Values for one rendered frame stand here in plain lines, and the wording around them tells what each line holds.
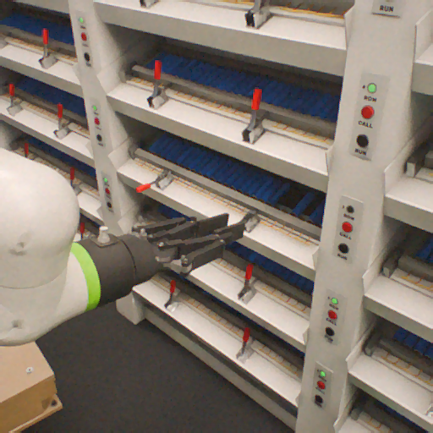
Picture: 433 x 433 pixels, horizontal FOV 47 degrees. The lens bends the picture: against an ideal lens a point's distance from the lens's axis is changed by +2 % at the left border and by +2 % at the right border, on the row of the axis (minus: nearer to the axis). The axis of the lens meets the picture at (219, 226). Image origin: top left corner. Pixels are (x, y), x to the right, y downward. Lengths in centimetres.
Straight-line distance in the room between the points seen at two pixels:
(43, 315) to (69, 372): 92
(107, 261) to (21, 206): 18
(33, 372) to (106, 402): 44
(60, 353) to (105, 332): 14
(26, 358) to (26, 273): 52
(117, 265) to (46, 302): 11
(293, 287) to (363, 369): 22
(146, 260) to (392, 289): 43
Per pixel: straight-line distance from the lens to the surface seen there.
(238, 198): 104
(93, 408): 141
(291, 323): 108
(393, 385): 101
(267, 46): 84
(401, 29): 71
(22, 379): 100
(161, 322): 153
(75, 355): 154
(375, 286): 90
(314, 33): 80
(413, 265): 89
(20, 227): 49
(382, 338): 102
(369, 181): 78
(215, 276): 118
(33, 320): 59
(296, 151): 87
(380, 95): 73
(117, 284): 65
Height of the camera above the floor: 110
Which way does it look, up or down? 33 degrees down
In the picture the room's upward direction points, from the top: straight up
